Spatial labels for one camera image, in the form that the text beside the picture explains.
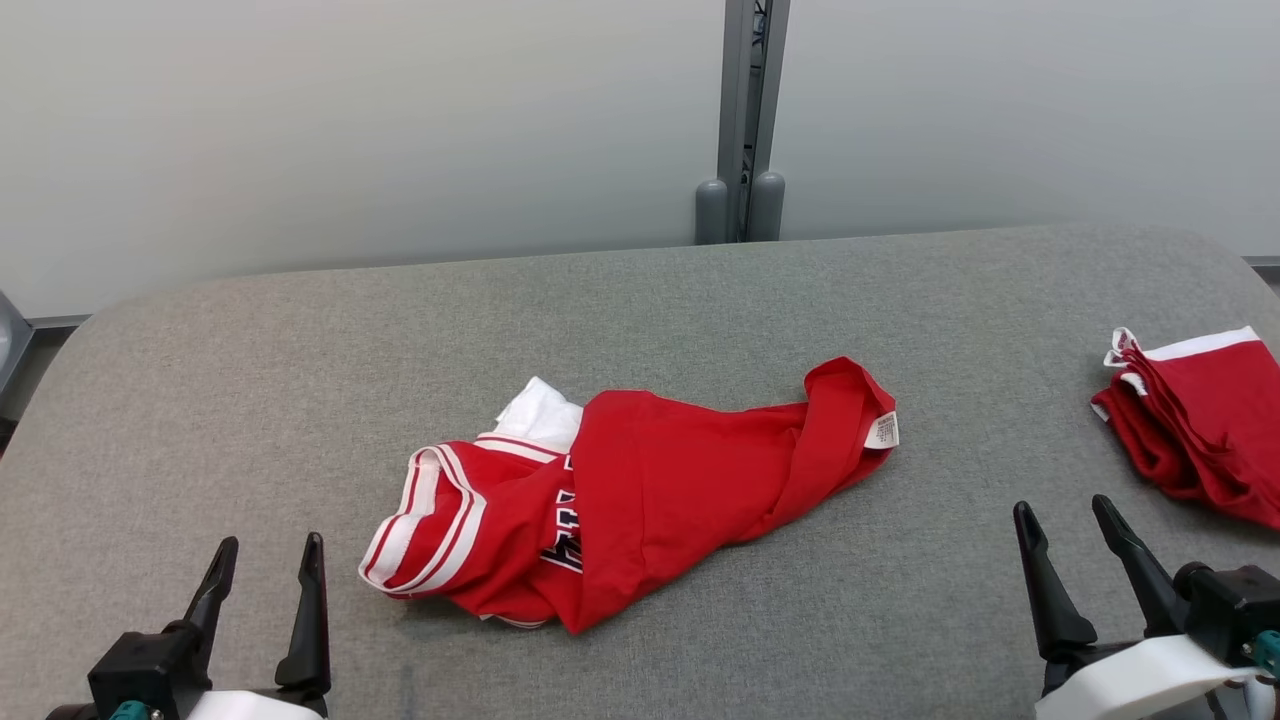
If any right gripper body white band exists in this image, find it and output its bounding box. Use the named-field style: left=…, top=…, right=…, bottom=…
left=1035, top=635, right=1276, bottom=720

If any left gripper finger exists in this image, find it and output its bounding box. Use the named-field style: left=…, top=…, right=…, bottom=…
left=183, top=537, right=240, bottom=651
left=275, top=532, right=332, bottom=693

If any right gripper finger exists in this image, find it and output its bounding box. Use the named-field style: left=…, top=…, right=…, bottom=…
left=1013, top=501, right=1098, bottom=661
left=1092, top=494, right=1181, bottom=636

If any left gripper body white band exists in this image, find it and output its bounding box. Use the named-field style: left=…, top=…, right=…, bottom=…
left=185, top=688, right=329, bottom=720

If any red Bulls 23 jersey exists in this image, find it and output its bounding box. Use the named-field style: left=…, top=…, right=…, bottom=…
left=1090, top=326, right=1280, bottom=531
left=358, top=356, right=901, bottom=637

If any grey curved panel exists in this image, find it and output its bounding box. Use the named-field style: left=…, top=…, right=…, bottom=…
left=0, top=290, right=36, bottom=396

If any grey rounded post foot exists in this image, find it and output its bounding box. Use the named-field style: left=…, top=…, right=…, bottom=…
left=695, top=178, right=729, bottom=246
left=750, top=171, right=786, bottom=242

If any grey metal partition post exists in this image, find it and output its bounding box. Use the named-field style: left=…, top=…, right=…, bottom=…
left=716, top=0, right=791, bottom=243

